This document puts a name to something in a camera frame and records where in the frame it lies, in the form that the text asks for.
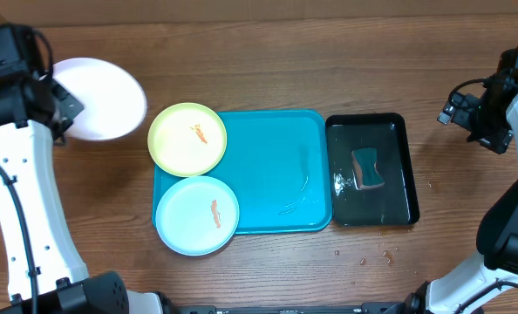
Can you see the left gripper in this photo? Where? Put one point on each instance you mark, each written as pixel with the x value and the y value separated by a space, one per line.
pixel 73 106

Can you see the white plastic plate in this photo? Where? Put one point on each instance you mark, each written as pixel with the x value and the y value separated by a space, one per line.
pixel 114 103

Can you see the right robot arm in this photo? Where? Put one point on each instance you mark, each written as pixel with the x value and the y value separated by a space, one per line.
pixel 493 268

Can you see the black rectangular water tray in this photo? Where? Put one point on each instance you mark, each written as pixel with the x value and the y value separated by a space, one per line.
pixel 395 203

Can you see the light blue plastic plate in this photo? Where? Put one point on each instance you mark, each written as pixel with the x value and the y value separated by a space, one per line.
pixel 197 216

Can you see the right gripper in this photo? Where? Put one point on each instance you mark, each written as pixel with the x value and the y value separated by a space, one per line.
pixel 499 142

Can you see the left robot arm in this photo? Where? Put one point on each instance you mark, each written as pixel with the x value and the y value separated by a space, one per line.
pixel 46 272

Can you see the yellow-green plastic plate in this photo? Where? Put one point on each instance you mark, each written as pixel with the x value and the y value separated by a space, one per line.
pixel 187 139

